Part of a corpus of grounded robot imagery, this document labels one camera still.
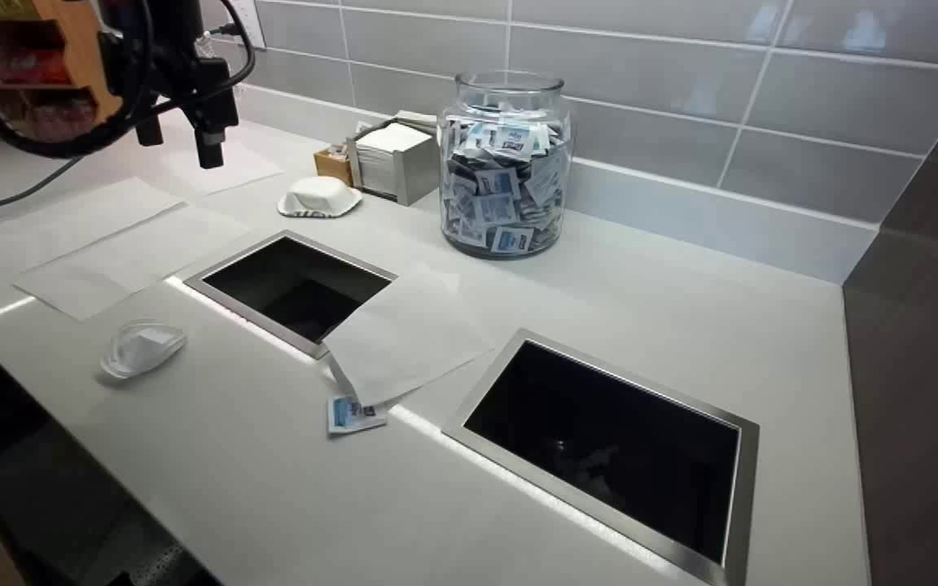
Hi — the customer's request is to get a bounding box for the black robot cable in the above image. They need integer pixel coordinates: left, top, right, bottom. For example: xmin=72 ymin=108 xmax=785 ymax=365
xmin=0 ymin=0 xmax=262 ymax=223

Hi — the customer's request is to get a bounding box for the wooden packet box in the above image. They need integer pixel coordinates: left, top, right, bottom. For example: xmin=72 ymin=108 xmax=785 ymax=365
xmin=314 ymin=140 xmax=358 ymax=188

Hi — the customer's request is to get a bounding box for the glass jar of packets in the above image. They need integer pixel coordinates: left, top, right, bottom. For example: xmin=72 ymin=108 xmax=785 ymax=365
xmin=438 ymin=67 xmax=578 ymax=261

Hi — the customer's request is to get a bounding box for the blue white sugar packet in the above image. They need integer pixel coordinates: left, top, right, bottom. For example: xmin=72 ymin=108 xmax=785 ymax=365
xmin=322 ymin=391 xmax=391 ymax=440

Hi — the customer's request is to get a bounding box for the wooden shelf with goods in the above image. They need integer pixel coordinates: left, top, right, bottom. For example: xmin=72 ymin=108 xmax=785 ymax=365
xmin=0 ymin=0 xmax=125 ymax=142

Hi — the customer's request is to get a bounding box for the flat white paper napkin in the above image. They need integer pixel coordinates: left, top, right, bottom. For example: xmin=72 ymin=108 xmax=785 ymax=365
xmin=318 ymin=270 xmax=490 ymax=414

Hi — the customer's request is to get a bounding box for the white cone-shaped paper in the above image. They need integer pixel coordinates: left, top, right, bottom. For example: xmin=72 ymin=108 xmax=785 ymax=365
xmin=277 ymin=172 xmax=366 ymax=222

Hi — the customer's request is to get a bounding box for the dark brown side panel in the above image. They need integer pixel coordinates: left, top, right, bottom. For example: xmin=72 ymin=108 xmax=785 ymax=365
xmin=842 ymin=67 xmax=938 ymax=586

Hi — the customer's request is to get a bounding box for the flat translucent paper sheet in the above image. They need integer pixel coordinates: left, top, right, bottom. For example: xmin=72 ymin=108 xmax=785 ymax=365
xmin=0 ymin=175 xmax=188 ymax=274
xmin=11 ymin=206 xmax=267 ymax=326
xmin=153 ymin=132 xmax=288 ymax=199

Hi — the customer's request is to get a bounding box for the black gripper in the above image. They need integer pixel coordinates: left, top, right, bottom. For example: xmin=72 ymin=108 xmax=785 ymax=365
xmin=98 ymin=0 xmax=246 ymax=172

